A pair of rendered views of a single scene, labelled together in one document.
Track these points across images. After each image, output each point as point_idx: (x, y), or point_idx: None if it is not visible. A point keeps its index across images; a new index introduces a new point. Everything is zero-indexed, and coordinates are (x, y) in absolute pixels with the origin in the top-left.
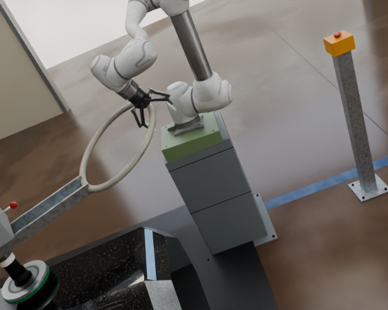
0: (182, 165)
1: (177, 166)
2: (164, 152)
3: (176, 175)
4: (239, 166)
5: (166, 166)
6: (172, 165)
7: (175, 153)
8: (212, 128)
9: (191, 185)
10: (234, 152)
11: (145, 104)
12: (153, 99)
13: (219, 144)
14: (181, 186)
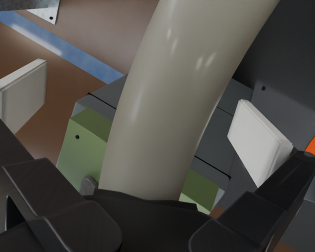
0: (196, 158)
1: (206, 167)
2: (206, 202)
3: (221, 161)
4: (116, 80)
5: (226, 186)
6: (213, 176)
7: (188, 180)
8: (76, 146)
9: (211, 134)
10: (97, 90)
11: (156, 221)
12: (4, 165)
13: (100, 112)
14: (228, 147)
